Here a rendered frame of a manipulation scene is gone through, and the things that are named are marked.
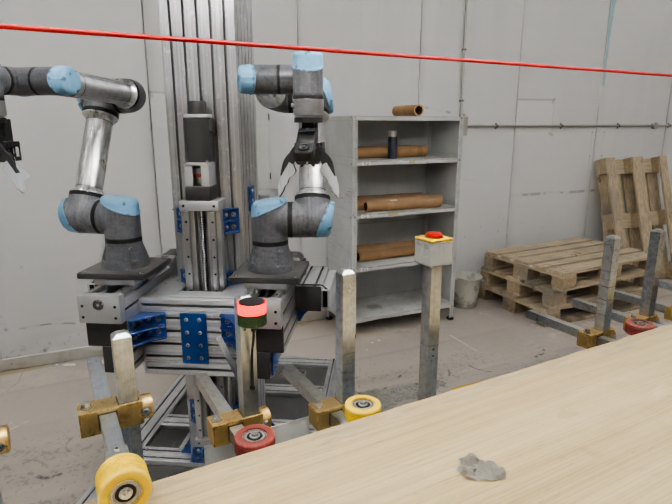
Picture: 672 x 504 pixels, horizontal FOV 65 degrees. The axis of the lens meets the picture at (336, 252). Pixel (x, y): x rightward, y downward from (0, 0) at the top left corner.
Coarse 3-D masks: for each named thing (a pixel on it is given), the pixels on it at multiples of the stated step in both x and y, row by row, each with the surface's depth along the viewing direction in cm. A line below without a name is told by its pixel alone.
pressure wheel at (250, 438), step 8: (256, 424) 108; (240, 432) 105; (248, 432) 105; (256, 432) 104; (264, 432) 105; (272, 432) 105; (240, 440) 102; (248, 440) 103; (256, 440) 103; (264, 440) 102; (272, 440) 103; (240, 448) 101; (248, 448) 101; (256, 448) 101
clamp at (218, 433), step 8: (264, 408) 121; (208, 416) 118; (224, 416) 118; (232, 416) 118; (240, 416) 118; (248, 416) 118; (256, 416) 118; (264, 416) 120; (208, 424) 116; (216, 424) 114; (224, 424) 115; (232, 424) 115; (248, 424) 117; (264, 424) 119; (208, 432) 117; (216, 432) 114; (224, 432) 115; (216, 440) 114; (224, 440) 115
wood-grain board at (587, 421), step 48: (480, 384) 126; (528, 384) 126; (576, 384) 126; (624, 384) 126; (336, 432) 106; (384, 432) 106; (432, 432) 106; (480, 432) 106; (528, 432) 106; (576, 432) 106; (624, 432) 106; (192, 480) 92; (240, 480) 92; (288, 480) 92; (336, 480) 92; (384, 480) 92; (432, 480) 92; (480, 480) 92; (528, 480) 92; (576, 480) 92; (624, 480) 92
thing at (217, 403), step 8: (200, 376) 138; (208, 376) 138; (200, 384) 135; (208, 384) 134; (208, 392) 130; (216, 392) 130; (208, 400) 129; (216, 400) 126; (224, 400) 126; (216, 408) 123; (224, 408) 123; (240, 424) 116; (232, 432) 113; (232, 440) 114
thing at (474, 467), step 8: (464, 456) 98; (472, 456) 95; (464, 464) 95; (472, 464) 95; (480, 464) 94; (488, 464) 95; (496, 464) 95; (464, 472) 93; (472, 472) 92; (480, 472) 92; (488, 472) 92; (496, 472) 93; (504, 472) 92
